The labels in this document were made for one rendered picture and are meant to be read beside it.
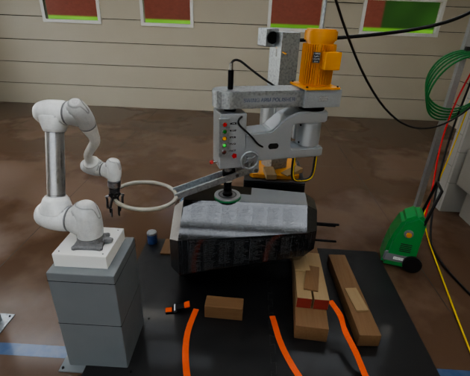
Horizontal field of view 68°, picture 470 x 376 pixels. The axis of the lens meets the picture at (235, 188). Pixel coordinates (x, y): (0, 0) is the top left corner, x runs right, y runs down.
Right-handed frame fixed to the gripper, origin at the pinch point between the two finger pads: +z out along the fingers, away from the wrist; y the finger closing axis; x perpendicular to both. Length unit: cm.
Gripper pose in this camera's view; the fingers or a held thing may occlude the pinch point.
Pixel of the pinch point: (115, 211)
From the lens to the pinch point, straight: 271.0
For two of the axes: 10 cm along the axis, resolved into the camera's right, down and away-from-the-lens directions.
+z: -1.1, 9.0, 4.2
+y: 8.4, -1.4, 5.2
